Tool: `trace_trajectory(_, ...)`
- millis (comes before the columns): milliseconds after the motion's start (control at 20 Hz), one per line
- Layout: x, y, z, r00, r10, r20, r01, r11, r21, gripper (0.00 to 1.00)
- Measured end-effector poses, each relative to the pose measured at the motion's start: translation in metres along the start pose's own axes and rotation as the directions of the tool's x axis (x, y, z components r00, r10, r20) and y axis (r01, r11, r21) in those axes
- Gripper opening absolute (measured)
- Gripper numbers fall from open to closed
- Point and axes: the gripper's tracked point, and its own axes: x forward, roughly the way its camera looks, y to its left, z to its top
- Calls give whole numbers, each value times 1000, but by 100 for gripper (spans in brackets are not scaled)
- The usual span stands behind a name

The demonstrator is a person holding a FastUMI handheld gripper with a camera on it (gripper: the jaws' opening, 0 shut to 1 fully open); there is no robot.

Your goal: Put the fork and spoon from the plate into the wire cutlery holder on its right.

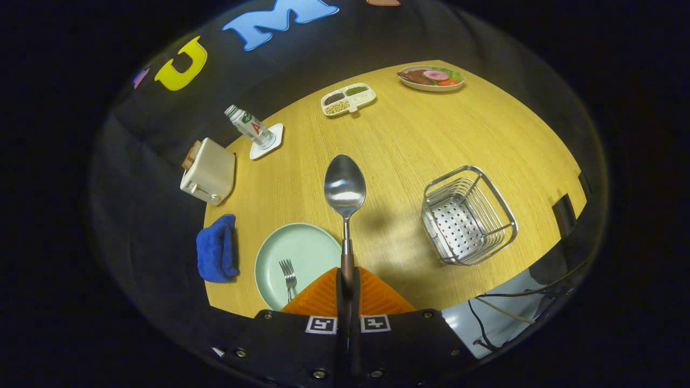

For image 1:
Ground small plastic drink bottle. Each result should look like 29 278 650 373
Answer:
225 105 277 150

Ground black cable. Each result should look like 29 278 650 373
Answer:
474 259 591 300
468 299 499 348

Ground toast slice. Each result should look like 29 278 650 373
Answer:
182 141 202 171

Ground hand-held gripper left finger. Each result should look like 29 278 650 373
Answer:
224 267 346 388

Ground metal fork with brown handle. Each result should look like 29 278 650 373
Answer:
279 259 298 303

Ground white cable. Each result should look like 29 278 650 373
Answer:
477 296 537 324

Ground cream toaster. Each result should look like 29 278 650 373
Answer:
180 137 237 206

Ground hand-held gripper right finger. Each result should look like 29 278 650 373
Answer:
350 267 476 388

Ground blue folded towel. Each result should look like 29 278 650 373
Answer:
196 214 239 283

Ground white plate with food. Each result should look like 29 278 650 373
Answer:
397 65 466 92

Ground pale green plate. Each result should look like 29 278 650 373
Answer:
254 223 343 312

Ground white divided condiment tray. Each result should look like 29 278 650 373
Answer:
321 82 377 117

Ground brown meat pieces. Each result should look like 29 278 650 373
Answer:
398 69 432 86

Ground white square coaster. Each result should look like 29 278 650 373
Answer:
249 123 284 160

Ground metal wire basket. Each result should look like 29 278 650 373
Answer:
421 165 519 266

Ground metal spoon with brown handle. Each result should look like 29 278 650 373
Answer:
324 154 367 296

